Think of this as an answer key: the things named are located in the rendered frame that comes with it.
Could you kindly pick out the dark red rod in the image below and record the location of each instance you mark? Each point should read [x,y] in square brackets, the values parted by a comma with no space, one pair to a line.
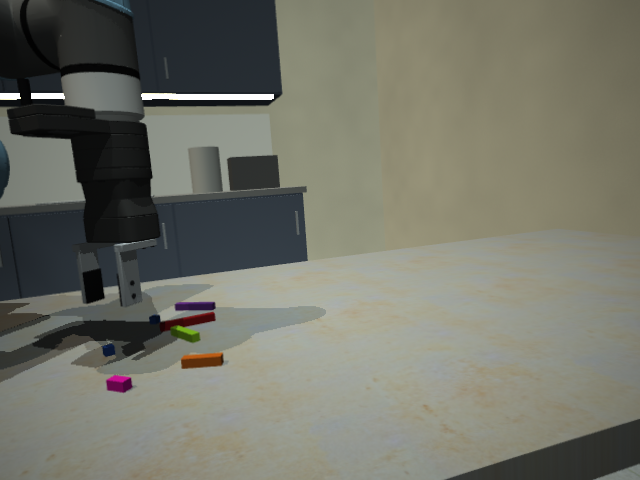
[187,321]

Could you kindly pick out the small magenta block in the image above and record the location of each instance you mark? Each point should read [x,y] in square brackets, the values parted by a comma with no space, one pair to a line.
[119,383]

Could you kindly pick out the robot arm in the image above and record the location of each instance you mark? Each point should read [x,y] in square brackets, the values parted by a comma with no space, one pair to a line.
[41,37]

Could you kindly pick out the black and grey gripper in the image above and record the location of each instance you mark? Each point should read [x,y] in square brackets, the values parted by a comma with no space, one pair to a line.
[112,163]

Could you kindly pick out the orange rod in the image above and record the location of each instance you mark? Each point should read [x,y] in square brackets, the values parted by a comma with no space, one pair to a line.
[202,360]

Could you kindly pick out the lime green rod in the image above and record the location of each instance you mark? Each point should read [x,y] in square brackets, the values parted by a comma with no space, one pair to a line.
[185,334]

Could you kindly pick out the purple rod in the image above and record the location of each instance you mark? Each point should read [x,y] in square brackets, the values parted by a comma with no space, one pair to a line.
[193,306]

